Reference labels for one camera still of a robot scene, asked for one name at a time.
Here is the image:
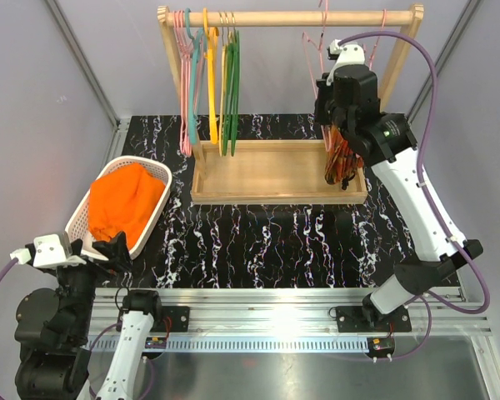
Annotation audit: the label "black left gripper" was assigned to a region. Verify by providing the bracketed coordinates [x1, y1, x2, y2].
[53, 229, 131, 342]

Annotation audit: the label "pink wire hanger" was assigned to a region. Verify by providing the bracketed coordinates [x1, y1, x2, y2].
[302, 0, 338, 153]

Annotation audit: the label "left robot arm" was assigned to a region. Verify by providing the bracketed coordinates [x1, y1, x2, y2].
[10, 232, 164, 399]

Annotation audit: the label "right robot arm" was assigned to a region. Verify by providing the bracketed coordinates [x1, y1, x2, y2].
[315, 64, 483, 330]

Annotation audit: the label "camouflage orange trousers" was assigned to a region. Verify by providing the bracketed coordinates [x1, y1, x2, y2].
[322, 125, 363, 190]

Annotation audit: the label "pink hanger holding camouflage trousers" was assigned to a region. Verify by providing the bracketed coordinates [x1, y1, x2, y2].
[365, 8, 388, 70]

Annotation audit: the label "green hanger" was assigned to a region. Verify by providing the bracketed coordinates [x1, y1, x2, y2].
[223, 35, 235, 156]
[227, 30, 241, 156]

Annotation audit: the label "thick yellow hanger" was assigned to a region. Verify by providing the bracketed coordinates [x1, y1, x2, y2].
[202, 8, 218, 144]

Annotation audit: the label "teal hanger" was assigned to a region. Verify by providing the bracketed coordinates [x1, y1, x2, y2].
[184, 8, 205, 146]

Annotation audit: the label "wooden clothes rack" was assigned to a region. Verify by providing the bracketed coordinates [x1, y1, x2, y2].
[157, 4, 424, 205]

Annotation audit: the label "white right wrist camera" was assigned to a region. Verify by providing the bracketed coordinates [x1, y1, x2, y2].
[326, 39, 366, 86]

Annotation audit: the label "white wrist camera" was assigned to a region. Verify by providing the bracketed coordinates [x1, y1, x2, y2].
[326, 39, 366, 86]
[9, 232, 87, 270]

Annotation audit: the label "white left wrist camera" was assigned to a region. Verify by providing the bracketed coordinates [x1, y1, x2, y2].
[9, 232, 87, 270]

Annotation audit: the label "pink wire hangers at left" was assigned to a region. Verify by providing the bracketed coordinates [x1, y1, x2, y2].
[174, 10, 193, 158]

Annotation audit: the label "aluminium mounting rail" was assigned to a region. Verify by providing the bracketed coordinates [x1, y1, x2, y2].
[39, 287, 495, 355]

